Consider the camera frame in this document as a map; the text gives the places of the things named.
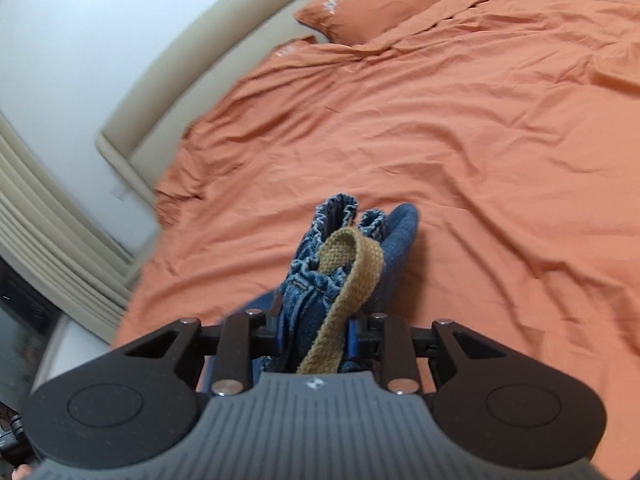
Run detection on blue denim jeans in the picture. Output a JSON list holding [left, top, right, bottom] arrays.
[[203, 194, 420, 396]]

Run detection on tan woven belt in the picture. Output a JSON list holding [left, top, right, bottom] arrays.
[[296, 226, 384, 375]]

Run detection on beige curtain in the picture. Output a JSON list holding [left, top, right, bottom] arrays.
[[1, 118, 134, 342]]

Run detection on orange duvet cover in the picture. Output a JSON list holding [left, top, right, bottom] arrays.
[[115, 0, 639, 479]]

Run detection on orange pillow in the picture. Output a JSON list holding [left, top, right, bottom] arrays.
[[294, 0, 440, 46]]

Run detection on beige upholstered headboard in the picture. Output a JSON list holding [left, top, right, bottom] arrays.
[[96, 0, 312, 205]]

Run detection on dark window frame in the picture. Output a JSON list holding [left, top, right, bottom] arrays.
[[0, 260, 61, 412]]

